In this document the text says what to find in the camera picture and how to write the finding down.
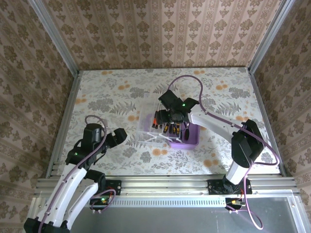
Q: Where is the grey slotted cable duct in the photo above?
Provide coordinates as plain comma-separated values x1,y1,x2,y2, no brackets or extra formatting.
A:
82,198,225,206

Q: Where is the left connector board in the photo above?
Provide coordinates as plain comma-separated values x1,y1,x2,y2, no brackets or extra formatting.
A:
89,198,110,211

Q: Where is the connector board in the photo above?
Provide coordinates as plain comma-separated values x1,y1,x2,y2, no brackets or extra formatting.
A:
89,198,110,211
225,198,243,211

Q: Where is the aluminium right corner post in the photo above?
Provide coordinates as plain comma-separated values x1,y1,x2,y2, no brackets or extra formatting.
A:
247,0,296,73

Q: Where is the right connector board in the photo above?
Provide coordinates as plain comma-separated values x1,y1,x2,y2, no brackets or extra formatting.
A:
225,198,243,211

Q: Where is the grey metal panel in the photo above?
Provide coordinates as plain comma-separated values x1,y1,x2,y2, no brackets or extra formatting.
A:
23,197,304,233

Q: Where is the aluminium mounting rail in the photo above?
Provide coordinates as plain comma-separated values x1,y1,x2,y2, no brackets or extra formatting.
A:
35,177,298,197

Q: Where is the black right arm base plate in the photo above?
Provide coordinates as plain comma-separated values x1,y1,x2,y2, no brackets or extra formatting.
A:
207,179,253,195

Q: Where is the aluminium left corner post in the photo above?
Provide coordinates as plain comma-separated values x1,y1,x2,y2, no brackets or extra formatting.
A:
27,0,81,75

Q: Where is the aluminium left side rail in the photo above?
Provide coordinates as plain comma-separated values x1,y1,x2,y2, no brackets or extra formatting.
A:
45,70,82,179

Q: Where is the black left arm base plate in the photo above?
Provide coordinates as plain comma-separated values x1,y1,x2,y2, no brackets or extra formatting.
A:
79,180,122,196

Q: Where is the aluminium right side rail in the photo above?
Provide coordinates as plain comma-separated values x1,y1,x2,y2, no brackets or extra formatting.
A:
247,67,287,177

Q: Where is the purple toolbox with clear lid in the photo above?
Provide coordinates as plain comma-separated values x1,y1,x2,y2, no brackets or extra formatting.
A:
136,92,201,150

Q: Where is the aluminium corner post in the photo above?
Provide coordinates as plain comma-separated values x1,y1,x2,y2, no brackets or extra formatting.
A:
27,0,81,75
247,0,296,73

